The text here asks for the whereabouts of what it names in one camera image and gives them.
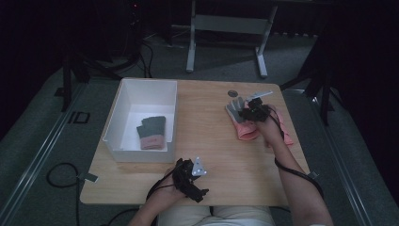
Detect black cables near stand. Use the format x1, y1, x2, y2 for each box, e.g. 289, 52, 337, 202
137, 40, 155, 79

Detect black cable on floor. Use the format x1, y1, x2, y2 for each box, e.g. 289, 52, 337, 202
46, 162, 82, 226

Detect person's right hand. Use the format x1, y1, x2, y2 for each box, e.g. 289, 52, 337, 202
253, 105, 286, 149

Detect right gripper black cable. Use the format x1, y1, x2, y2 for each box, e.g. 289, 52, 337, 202
267, 105, 325, 200

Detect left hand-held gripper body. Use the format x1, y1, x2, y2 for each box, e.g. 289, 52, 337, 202
171, 156, 209, 202

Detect pink glove with grey palm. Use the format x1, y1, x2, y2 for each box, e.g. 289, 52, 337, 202
224, 96, 262, 141

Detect black stand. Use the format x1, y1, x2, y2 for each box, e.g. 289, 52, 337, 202
279, 31, 346, 127
54, 46, 124, 113

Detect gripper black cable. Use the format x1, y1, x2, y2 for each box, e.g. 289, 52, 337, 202
267, 105, 325, 200
106, 170, 177, 226

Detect person's left hand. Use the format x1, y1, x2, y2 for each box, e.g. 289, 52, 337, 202
154, 167, 190, 205

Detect dark device with red light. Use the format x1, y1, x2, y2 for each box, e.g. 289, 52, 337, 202
124, 0, 146, 59

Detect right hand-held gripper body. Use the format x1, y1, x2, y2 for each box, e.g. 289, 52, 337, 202
243, 90, 274, 123

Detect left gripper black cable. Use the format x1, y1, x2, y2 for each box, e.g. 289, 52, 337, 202
106, 170, 177, 226

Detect pink glove with red print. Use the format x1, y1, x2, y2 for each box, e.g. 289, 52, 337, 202
270, 105, 295, 147

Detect metal floor rail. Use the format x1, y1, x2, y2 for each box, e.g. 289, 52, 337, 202
0, 82, 88, 226
281, 88, 375, 226

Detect white box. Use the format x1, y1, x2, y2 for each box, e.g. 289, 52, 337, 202
102, 78, 179, 164

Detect person's legs in light trousers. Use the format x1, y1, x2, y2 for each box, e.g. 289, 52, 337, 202
156, 205, 277, 226

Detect grey metal desk frame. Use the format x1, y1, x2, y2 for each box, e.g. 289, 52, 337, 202
185, 0, 279, 79

